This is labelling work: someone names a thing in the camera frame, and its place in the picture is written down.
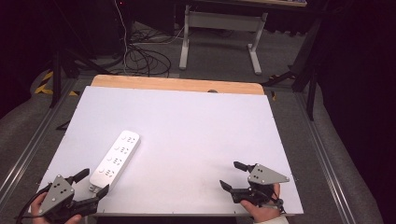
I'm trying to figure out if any tangle of black floor cables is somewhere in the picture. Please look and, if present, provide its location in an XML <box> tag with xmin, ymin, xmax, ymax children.
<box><xmin>123</xmin><ymin>27</ymin><xmax>173</xmax><ymax>77</ymax></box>

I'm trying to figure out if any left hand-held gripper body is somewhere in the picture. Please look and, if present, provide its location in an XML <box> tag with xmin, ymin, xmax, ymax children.
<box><xmin>36</xmin><ymin>174</ymin><xmax>101</xmax><ymax>224</ymax></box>

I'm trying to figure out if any black tripod stand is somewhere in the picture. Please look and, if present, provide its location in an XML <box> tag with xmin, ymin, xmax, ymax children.
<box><xmin>49</xmin><ymin>46</ymin><xmax>110</xmax><ymax>109</ymax></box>

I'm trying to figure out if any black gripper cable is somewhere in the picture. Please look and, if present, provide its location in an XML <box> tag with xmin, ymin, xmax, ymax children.
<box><xmin>265</xmin><ymin>190</ymin><xmax>287</xmax><ymax>215</ymax></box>
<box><xmin>15</xmin><ymin>183</ymin><xmax>52</xmax><ymax>224</ymax></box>

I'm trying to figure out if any white power strip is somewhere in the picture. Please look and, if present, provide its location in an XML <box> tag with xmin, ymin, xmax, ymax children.
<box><xmin>88</xmin><ymin>130</ymin><xmax>142</xmax><ymax>194</ymax></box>

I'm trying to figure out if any white metal desk frame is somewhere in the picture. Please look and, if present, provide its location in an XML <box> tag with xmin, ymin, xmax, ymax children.
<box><xmin>178</xmin><ymin>4</ymin><xmax>269</xmax><ymax>76</ymax></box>

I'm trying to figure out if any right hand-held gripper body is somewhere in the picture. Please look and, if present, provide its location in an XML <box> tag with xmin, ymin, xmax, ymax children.
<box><xmin>232</xmin><ymin>162</ymin><xmax>291</xmax><ymax>208</ymax></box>

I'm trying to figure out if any yellow black floor tape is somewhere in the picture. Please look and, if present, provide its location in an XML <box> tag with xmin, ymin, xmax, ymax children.
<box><xmin>34</xmin><ymin>70</ymin><xmax>79</xmax><ymax>97</ymax></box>

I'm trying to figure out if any black metal stand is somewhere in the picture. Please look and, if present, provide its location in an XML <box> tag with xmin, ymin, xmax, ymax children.
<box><xmin>261</xmin><ymin>17</ymin><xmax>323</xmax><ymax>121</ymax></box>

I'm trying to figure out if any white floor cable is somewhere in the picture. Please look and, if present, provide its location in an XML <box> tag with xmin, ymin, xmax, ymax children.
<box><xmin>113</xmin><ymin>0</ymin><xmax>131</xmax><ymax>76</ymax></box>

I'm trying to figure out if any wooden table board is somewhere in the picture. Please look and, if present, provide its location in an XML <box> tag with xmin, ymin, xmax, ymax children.
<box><xmin>91</xmin><ymin>74</ymin><xmax>265</xmax><ymax>96</ymax></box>

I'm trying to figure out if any aluminium floor rail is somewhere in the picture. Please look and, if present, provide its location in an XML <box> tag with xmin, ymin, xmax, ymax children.
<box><xmin>0</xmin><ymin>77</ymin><xmax>79</xmax><ymax>202</ymax></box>
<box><xmin>294</xmin><ymin>92</ymin><xmax>348</xmax><ymax>224</ymax></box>

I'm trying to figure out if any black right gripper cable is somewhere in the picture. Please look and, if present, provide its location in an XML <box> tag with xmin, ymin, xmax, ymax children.
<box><xmin>265</xmin><ymin>190</ymin><xmax>287</xmax><ymax>215</ymax></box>

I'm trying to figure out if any person's right hand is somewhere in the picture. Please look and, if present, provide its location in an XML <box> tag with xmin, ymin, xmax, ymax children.
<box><xmin>239</xmin><ymin>183</ymin><xmax>283</xmax><ymax>224</ymax></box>

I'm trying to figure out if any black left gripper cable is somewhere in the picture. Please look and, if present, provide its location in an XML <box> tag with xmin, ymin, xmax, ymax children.
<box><xmin>15</xmin><ymin>183</ymin><xmax>52</xmax><ymax>224</ymax></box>

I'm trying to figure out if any person's left hand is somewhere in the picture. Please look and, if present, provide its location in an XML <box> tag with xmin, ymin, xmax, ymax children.
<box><xmin>30</xmin><ymin>192</ymin><xmax>83</xmax><ymax>224</ymax></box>

